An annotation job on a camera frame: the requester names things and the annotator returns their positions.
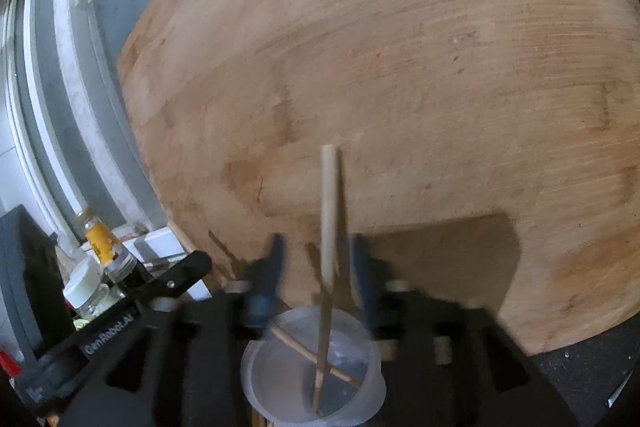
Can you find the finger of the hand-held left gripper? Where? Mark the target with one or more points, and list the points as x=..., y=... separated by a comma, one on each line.
x=185, y=271

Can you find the yellow label sauce bottle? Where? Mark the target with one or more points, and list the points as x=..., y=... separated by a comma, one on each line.
x=100, y=239

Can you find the translucent plastic cup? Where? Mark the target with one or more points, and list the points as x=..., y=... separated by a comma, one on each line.
x=350, y=399

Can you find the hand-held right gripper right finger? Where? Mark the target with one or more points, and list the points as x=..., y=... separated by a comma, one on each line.
x=361, y=279

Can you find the dark grey box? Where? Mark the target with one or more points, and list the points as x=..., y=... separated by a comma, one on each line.
x=25, y=282

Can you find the red object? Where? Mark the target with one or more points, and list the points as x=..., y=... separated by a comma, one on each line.
x=7, y=362

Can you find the small white lid jar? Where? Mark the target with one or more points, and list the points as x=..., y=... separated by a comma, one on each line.
x=87, y=287

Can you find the wooden chopstick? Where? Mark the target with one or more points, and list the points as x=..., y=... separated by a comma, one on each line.
x=328, y=217
x=300, y=348

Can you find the white frame window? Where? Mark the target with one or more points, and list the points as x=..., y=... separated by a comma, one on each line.
x=75, y=82

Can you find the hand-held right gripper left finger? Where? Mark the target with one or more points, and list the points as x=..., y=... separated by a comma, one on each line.
x=271, y=274

